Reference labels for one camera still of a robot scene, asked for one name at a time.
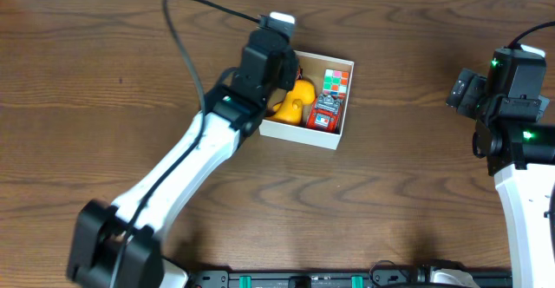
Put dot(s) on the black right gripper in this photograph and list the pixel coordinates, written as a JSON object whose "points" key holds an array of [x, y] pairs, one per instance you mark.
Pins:
{"points": [[465, 93]]}

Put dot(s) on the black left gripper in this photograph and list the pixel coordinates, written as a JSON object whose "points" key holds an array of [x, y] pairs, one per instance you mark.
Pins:
{"points": [[288, 71]]}

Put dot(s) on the white cardboard box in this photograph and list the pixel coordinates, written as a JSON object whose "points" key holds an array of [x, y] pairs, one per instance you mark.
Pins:
{"points": [[313, 67]]}

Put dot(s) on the orange dinosaur toy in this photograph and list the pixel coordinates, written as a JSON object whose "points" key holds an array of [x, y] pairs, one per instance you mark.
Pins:
{"points": [[291, 109]]}

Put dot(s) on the multicoloured puzzle cube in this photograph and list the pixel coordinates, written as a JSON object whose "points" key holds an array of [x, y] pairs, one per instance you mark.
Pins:
{"points": [[336, 83]]}

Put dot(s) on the red toy robot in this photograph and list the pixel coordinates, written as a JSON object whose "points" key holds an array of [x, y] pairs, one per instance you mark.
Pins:
{"points": [[325, 113]]}

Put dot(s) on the red number ball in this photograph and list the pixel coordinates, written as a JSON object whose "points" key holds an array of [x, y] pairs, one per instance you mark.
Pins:
{"points": [[299, 73]]}

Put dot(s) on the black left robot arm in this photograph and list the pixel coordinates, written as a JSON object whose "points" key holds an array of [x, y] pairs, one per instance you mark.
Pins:
{"points": [[120, 245]]}

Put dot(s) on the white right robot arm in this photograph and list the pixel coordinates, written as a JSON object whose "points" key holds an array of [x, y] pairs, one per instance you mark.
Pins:
{"points": [[520, 158]]}

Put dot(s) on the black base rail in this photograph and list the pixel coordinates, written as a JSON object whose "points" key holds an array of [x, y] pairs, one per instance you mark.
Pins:
{"points": [[384, 273]]}

